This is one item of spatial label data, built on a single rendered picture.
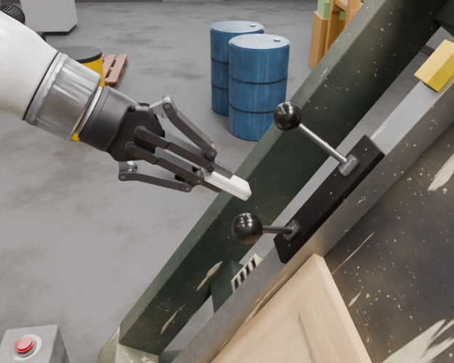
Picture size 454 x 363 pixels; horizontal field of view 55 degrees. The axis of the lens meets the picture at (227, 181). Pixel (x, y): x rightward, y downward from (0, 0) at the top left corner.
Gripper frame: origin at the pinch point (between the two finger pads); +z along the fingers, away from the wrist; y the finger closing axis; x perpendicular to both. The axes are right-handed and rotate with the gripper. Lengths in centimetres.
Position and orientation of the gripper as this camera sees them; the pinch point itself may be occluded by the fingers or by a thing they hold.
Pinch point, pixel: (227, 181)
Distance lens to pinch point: 60.2
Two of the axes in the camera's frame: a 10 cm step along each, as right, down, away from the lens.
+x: 1.3, 5.3, -8.4
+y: -5.6, 7.4, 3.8
